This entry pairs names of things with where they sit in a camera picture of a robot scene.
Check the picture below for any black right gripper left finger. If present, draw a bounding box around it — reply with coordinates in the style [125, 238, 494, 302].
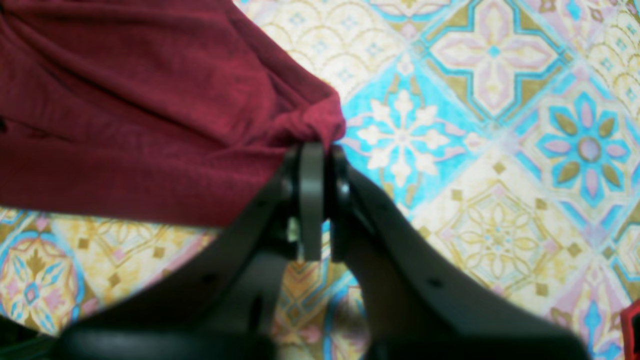
[52, 143, 325, 360]

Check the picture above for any maroon t-shirt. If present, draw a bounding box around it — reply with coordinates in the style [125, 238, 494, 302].
[0, 0, 346, 227]

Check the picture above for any orange right clamp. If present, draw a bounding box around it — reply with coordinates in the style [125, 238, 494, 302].
[620, 298, 640, 360]

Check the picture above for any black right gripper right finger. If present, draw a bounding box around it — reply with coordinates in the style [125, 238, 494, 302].
[327, 146, 590, 360]

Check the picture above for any patterned tablecloth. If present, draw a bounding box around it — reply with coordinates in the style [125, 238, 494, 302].
[1, 0, 639, 360]

